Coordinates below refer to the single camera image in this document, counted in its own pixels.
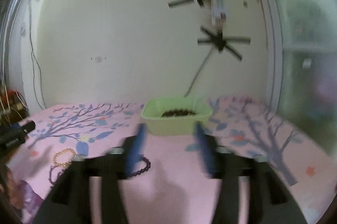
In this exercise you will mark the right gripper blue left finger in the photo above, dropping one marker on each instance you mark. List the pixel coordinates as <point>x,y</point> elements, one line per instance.
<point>132,148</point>

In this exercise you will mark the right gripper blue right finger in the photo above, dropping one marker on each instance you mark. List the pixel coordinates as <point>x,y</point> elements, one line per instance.
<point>207,145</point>

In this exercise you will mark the light green plastic tray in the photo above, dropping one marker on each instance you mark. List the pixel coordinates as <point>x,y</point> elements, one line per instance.
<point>175,115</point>

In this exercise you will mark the pink tree-print bed sheet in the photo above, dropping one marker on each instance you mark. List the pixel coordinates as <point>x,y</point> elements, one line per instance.
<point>176,188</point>

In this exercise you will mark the white power strip on wall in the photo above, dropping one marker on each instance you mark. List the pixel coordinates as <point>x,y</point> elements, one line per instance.
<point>218,14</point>

